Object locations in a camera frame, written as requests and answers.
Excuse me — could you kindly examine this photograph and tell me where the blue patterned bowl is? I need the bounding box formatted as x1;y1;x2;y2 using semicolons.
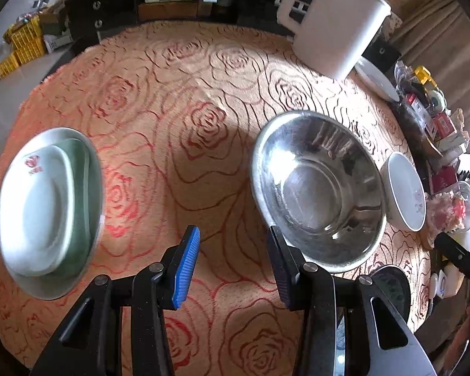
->
335;265;435;376

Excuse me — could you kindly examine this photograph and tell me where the rose patterned tablecloth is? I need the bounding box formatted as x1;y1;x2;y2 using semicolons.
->
0;19;435;376

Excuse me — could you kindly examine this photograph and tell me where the green square plate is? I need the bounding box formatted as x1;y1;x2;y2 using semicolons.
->
59;139;92;271

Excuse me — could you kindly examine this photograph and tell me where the small white plate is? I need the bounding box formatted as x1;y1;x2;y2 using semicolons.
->
354;57;400;102

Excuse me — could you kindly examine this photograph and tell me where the stainless steel bowl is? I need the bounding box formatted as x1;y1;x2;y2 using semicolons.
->
251;111;388;274

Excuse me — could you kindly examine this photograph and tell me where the yellow toy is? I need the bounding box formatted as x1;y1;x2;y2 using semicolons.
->
414;66;437;87

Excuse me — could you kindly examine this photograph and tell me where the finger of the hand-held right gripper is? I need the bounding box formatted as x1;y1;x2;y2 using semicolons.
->
434;232;470;280

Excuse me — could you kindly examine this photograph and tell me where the yellow crate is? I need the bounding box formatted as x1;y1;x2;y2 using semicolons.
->
0;53;20;78
13;37;48;65
4;18;44;48

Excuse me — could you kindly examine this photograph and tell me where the black sideboard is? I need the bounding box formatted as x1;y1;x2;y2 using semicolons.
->
65;0;402;75

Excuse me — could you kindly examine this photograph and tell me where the white ceramic bowl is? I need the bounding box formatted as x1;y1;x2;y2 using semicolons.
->
379;151;427;232

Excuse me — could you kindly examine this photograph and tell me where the white square plate red logo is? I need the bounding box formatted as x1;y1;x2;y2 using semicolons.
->
0;145;76;277

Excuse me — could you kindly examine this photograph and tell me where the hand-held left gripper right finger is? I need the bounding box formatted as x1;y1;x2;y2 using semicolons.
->
266;225;439;376

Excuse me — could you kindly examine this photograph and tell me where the white square device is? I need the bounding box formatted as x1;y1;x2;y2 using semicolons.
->
439;262;466;299

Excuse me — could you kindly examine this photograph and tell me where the white plastic container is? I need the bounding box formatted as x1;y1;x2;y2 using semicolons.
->
278;0;392;81

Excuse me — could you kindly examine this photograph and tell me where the large round white plate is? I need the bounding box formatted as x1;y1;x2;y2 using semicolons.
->
0;127;104;301

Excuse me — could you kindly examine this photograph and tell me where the tape roll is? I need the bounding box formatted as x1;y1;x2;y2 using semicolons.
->
427;88;447;112

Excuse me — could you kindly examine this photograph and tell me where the white basket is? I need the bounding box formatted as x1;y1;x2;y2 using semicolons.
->
43;33;73;53

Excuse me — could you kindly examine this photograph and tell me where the glass dome with flowers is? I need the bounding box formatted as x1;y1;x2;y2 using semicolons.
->
425;180;470;239

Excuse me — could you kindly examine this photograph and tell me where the dark green box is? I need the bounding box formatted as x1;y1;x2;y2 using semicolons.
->
39;8;69;36

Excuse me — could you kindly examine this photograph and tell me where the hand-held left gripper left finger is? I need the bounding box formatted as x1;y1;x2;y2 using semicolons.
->
29;225;201;376

